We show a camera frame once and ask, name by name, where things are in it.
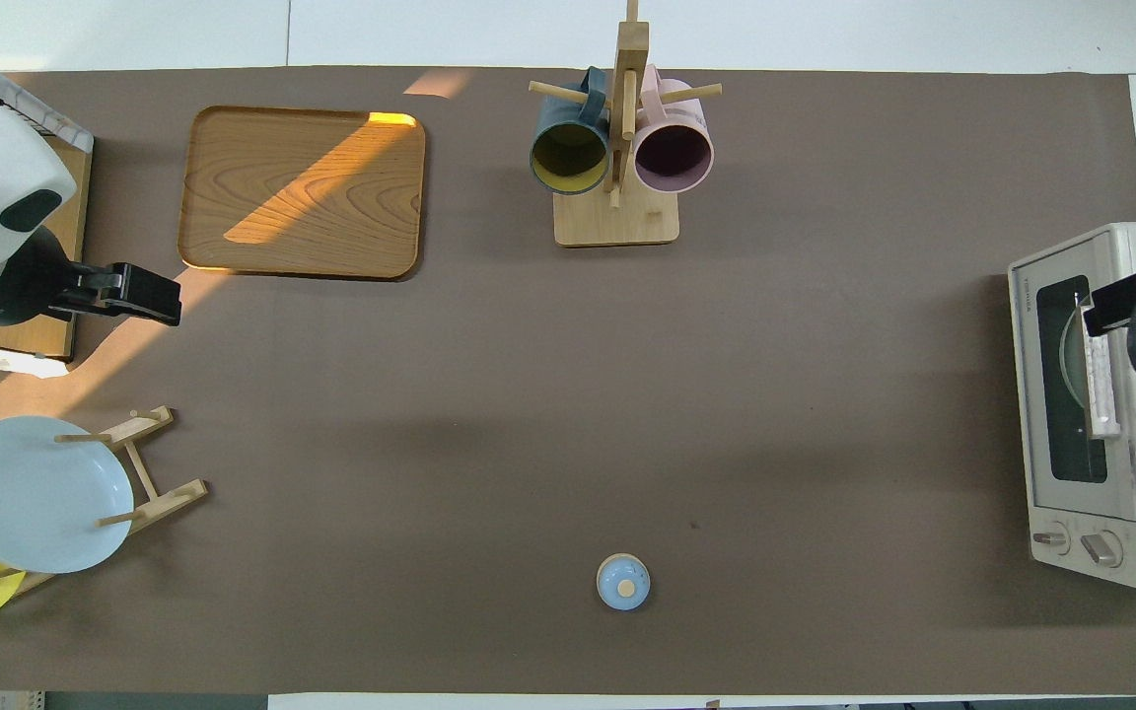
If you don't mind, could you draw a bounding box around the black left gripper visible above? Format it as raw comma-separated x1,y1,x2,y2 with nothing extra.
0,227,182,327

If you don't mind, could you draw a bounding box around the mint green plate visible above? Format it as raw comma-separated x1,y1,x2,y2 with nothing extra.
1061,314,1088,410

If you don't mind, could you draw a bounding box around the glass oven door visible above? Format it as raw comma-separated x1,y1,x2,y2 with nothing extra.
1022,251,1136,522

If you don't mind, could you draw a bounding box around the flat wooden board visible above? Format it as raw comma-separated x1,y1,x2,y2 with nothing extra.
0,138,96,361

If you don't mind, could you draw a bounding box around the square wooden tray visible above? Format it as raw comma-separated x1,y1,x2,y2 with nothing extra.
177,106,427,281

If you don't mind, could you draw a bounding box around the wooden dish rack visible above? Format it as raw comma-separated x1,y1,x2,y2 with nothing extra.
0,405,209,598

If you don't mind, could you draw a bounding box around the light blue plate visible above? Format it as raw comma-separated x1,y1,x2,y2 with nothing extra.
0,415,135,575

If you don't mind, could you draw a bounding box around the white checked cloth liner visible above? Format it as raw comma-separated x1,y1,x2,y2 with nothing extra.
0,39,94,155

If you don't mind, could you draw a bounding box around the brown table mat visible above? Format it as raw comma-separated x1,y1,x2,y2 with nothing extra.
0,67,1136,696

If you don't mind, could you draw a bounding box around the dark blue mug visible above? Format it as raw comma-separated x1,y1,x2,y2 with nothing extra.
529,67,612,196

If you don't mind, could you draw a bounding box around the wooden mug rack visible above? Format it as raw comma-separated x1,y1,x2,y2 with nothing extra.
529,0,724,248

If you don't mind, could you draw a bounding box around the pink mug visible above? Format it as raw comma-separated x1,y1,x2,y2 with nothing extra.
633,65,716,194

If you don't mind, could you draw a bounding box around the small blue service bell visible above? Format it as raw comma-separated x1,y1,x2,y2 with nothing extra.
596,553,651,611

